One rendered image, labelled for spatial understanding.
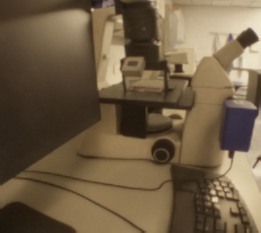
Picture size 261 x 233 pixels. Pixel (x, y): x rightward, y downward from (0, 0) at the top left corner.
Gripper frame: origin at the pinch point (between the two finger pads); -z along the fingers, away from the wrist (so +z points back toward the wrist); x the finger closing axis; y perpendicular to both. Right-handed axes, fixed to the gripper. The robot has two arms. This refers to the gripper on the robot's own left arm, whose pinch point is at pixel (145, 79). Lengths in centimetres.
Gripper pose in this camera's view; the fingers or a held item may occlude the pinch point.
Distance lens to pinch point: 49.7
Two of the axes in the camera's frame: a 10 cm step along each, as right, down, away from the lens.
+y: -3.4, 4.3, -8.4
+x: -9.4, -0.7, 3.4
